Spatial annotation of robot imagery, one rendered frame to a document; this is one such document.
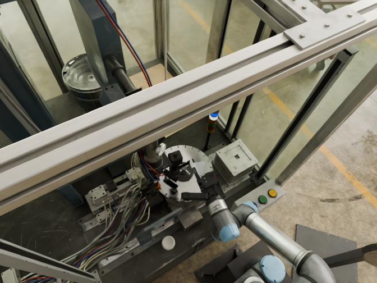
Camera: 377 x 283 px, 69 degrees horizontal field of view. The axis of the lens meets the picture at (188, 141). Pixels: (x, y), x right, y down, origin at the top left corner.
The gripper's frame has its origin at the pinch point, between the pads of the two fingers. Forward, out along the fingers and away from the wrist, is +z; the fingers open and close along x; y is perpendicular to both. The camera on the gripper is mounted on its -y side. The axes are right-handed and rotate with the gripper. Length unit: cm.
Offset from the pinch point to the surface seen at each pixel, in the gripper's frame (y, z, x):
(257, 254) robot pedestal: 11, -43, -52
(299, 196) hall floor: 73, -15, -147
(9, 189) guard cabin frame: -14, -31, 90
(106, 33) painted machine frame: -6, 37, 48
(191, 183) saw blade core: -4.9, 0.0, -26.4
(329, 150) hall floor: 126, 14, -162
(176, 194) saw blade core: -14.1, -2.5, -23.8
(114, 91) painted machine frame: -13.3, 23.7, 35.5
